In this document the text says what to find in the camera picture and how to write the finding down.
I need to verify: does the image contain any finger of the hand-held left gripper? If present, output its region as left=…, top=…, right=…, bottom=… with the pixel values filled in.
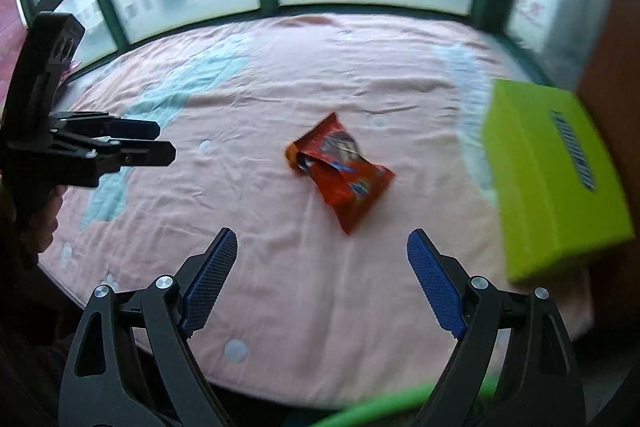
left=52, top=111, right=162, bottom=140
left=75, top=139, right=177, bottom=168

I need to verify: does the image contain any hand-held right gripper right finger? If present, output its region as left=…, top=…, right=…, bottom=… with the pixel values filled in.
left=406, top=228, right=587, bottom=427

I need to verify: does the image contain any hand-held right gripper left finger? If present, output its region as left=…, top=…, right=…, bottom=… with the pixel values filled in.
left=57, top=228, right=239, bottom=427

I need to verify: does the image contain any orange snack bag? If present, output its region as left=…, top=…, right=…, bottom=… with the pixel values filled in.
left=284, top=113, right=397, bottom=236

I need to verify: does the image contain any green plastic mesh basket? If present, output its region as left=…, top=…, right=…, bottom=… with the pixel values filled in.
left=295, top=379, right=506, bottom=427

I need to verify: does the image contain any person's left hand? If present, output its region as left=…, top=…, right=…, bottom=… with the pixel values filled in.
left=20, top=184, right=67, bottom=269

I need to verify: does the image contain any pink printed blanket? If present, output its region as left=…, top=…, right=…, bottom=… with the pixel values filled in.
left=37, top=11, right=596, bottom=395

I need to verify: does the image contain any green cardboard box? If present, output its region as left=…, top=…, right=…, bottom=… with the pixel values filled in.
left=480, top=78, right=636, bottom=285

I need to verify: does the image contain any brown wooden cabinet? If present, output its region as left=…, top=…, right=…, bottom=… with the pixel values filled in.
left=570, top=0, right=640, bottom=233

